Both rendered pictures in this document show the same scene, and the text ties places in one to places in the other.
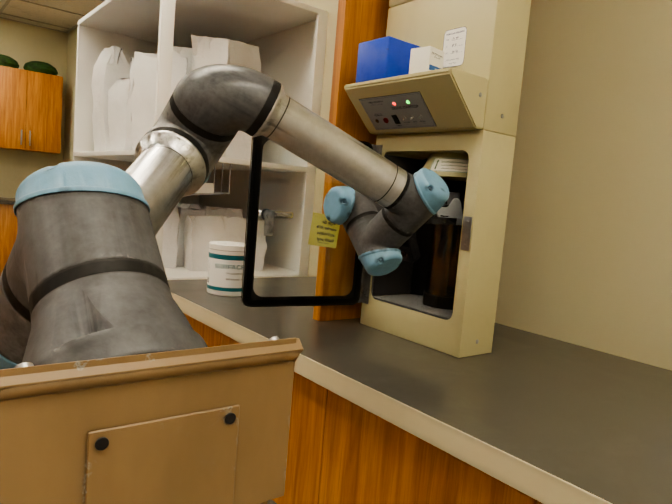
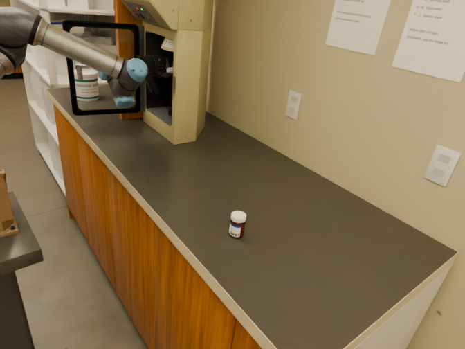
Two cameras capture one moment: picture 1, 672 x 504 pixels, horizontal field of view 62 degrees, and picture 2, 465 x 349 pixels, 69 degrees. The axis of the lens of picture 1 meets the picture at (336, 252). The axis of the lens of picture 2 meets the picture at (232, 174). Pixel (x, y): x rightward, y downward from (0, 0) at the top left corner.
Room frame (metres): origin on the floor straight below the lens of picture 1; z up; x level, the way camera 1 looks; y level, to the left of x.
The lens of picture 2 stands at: (-0.23, -0.49, 1.56)
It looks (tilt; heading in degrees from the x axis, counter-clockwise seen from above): 28 degrees down; 358
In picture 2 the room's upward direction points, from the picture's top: 7 degrees clockwise
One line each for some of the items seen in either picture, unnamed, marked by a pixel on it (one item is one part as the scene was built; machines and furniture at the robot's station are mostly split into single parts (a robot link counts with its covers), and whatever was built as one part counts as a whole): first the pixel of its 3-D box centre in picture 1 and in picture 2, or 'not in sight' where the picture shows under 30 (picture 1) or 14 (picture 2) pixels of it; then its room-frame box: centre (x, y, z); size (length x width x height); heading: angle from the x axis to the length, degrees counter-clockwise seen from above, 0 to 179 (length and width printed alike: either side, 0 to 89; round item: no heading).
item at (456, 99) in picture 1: (408, 105); (144, 10); (1.24, -0.13, 1.46); 0.32 x 0.12 x 0.10; 38
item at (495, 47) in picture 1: (457, 176); (184, 46); (1.35, -0.27, 1.33); 0.32 x 0.25 x 0.77; 38
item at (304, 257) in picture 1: (309, 221); (105, 70); (1.31, 0.07, 1.19); 0.30 x 0.01 x 0.40; 118
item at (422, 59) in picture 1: (426, 65); not in sight; (1.21, -0.15, 1.54); 0.05 x 0.05 x 0.06; 46
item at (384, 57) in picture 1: (387, 65); not in sight; (1.30, -0.08, 1.56); 0.10 x 0.10 x 0.09; 38
